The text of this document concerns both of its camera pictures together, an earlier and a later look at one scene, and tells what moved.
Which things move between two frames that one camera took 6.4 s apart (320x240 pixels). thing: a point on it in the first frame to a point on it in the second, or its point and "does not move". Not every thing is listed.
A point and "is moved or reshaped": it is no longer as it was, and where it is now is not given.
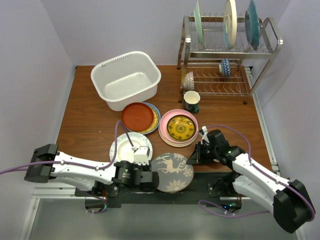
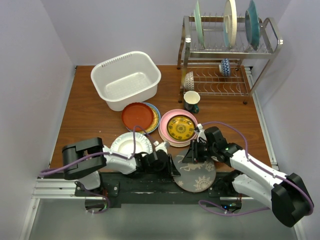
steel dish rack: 225,56 does not move
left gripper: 147,167 to 170,169
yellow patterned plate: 181,128 does not move
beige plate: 175,144 does not move
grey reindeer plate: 175,174 is moved or reshaped
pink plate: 166,117 does not move
